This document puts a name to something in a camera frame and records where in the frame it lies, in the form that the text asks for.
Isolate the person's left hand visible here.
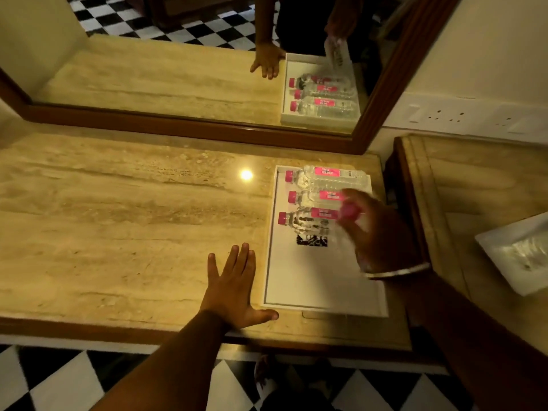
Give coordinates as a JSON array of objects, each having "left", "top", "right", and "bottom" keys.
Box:
[{"left": 200, "top": 243, "right": 279, "bottom": 331}]

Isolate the person's right hand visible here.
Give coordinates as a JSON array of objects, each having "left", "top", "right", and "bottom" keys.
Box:
[{"left": 337, "top": 188, "right": 425, "bottom": 279}]

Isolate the pink-capped water bottle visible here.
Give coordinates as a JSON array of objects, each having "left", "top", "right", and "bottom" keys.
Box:
[
  {"left": 277, "top": 207, "right": 343, "bottom": 237},
  {"left": 285, "top": 165, "right": 370, "bottom": 192},
  {"left": 287, "top": 190, "right": 348, "bottom": 208},
  {"left": 338, "top": 202, "right": 368, "bottom": 270}
]

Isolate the person's right forearm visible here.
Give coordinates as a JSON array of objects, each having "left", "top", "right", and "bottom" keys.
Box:
[{"left": 383, "top": 271, "right": 548, "bottom": 411}]

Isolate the person's left forearm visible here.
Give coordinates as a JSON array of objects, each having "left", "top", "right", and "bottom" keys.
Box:
[{"left": 90, "top": 309, "right": 232, "bottom": 411}]

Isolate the silver bangle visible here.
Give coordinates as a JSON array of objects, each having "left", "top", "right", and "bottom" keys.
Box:
[{"left": 361, "top": 262, "right": 432, "bottom": 281}]

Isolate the white rectangular tray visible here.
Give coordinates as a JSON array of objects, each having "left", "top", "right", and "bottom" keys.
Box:
[{"left": 261, "top": 165, "right": 389, "bottom": 318}]

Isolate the white square tray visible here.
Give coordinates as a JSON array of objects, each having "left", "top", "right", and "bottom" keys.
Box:
[{"left": 474, "top": 211, "right": 548, "bottom": 297}]

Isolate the wooden framed mirror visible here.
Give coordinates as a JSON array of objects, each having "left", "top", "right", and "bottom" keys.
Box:
[{"left": 0, "top": 0, "right": 465, "bottom": 156}]

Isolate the clear plastic packet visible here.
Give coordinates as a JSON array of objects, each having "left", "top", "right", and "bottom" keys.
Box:
[{"left": 500, "top": 233, "right": 548, "bottom": 276}]

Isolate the white wall socket panel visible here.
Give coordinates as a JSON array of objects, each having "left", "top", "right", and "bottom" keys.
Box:
[{"left": 382, "top": 91, "right": 548, "bottom": 146}]

